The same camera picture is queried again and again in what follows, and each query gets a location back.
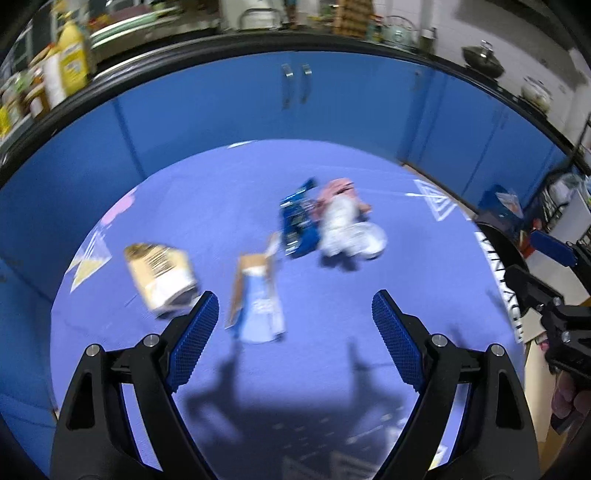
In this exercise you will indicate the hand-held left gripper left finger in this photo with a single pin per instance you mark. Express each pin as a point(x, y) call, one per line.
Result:
point(196, 337)

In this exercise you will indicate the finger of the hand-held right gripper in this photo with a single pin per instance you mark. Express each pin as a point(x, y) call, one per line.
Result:
point(526, 286)
point(549, 244)

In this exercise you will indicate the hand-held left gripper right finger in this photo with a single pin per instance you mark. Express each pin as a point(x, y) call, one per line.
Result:
point(397, 337)

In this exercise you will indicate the blue and white carton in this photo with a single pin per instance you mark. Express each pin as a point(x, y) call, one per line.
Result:
point(258, 300)

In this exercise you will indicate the blue foil wrapper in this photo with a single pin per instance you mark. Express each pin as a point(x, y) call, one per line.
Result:
point(298, 226)

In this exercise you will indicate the pink wrapper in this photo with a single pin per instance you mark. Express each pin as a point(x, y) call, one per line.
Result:
point(337, 189)

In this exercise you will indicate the person's right hand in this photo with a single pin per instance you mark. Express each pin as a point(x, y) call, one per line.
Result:
point(561, 397)

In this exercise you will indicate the white printed box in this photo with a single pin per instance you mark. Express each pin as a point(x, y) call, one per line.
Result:
point(579, 217)

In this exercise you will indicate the blue bag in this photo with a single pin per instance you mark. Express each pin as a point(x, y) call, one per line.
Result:
point(498, 203)

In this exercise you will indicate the cream snack packet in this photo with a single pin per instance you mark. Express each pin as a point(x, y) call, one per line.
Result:
point(161, 277)

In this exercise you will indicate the blue printed tablecloth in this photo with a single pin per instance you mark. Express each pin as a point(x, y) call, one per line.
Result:
point(231, 194)

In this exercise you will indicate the white ceramic pot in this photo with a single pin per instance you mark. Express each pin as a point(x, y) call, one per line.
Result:
point(538, 94)

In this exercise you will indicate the wok with lid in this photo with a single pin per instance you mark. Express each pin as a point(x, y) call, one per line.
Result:
point(482, 60)

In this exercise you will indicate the blue kitchen cabinet unit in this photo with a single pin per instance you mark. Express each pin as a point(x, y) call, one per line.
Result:
point(207, 101)

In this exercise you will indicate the pale green kettle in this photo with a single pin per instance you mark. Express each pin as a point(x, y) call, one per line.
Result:
point(399, 34)

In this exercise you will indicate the amber jar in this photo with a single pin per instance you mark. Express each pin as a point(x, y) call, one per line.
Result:
point(37, 104)

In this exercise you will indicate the white paper roll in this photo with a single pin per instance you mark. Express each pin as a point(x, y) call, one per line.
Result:
point(54, 83)

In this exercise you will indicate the checkered cutting board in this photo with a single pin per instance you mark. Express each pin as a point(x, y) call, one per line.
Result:
point(353, 18)

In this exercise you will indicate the yellow detergent bottle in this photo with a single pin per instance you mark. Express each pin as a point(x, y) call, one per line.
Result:
point(74, 60)

